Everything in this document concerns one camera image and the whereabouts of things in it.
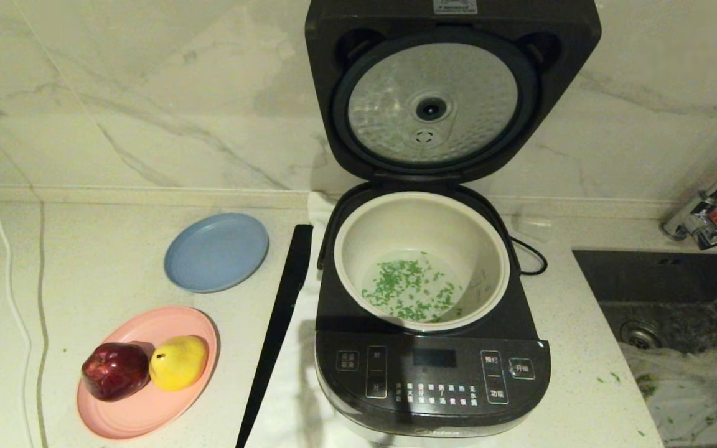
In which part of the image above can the round steel sink drain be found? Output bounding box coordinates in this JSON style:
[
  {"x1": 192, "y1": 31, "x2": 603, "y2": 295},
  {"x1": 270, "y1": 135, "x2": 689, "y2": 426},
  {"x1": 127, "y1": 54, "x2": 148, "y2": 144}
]
[{"x1": 620, "y1": 319, "x2": 667, "y2": 350}]

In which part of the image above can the red apple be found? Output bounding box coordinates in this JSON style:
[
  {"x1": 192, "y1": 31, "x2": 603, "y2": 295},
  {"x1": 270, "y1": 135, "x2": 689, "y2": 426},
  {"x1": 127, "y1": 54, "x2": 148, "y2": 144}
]
[{"x1": 81, "y1": 342, "x2": 151, "y2": 402}]

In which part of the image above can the blue plastic plate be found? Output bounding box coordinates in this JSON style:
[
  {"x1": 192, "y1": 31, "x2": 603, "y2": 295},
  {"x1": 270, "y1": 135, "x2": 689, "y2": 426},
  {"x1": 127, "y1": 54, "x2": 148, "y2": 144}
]
[{"x1": 164, "y1": 213, "x2": 270, "y2": 294}]

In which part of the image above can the black power cord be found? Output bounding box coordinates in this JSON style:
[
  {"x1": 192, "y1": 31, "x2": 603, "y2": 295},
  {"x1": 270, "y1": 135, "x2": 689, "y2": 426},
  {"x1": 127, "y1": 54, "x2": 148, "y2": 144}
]
[{"x1": 511, "y1": 236, "x2": 547, "y2": 276}]

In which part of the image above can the chopped green onion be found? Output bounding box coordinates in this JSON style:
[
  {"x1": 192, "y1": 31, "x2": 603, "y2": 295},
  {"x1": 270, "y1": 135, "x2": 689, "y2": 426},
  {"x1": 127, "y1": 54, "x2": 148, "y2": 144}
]
[{"x1": 362, "y1": 252, "x2": 464, "y2": 323}]

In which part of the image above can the black rice cooker base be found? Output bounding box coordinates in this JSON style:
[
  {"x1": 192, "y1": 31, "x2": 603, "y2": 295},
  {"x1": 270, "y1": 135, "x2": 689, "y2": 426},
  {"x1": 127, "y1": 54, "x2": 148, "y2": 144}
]
[{"x1": 315, "y1": 182, "x2": 552, "y2": 440}]

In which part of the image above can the chrome faucet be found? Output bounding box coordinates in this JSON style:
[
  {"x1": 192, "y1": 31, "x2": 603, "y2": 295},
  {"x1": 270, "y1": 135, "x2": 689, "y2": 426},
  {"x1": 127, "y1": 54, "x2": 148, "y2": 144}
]
[{"x1": 658, "y1": 142, "x2": 717, "y2": 251}]

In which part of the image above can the long black flat strip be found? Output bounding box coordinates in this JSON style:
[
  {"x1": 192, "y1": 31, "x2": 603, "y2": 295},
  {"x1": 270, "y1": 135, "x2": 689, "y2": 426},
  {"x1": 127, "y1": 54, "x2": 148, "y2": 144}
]
[{"x1": 235, "y1": 225, "x2": 314, "y2": 448}]

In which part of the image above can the pink plastic plate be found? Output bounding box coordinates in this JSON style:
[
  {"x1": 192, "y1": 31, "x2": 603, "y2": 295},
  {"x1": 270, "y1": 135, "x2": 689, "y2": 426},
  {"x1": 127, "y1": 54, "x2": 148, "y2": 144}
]
[{"x1": 77, "y1": 305, "x2": 220, "y2": 440}]

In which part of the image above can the yellow pear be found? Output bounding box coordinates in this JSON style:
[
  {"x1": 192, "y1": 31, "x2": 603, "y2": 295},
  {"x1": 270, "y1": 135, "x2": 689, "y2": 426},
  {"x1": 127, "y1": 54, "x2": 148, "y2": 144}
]
[{"x1": 149, "y1": 335, "x2": 209, "y2": 392}]

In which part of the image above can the white cloth with green specks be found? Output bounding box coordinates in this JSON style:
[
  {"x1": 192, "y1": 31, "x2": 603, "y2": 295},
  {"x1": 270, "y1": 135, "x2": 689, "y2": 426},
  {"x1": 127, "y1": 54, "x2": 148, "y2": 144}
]
[{"x1": 620, "y1": 341, "x2": 717, "y2": 446}]

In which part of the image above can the white inner pot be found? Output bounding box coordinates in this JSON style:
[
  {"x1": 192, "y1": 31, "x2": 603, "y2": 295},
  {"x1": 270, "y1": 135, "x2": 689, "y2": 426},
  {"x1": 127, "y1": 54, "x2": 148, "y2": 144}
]
[{"x1": 334, "y1": 191, "x2": 512, "y2": 332}]

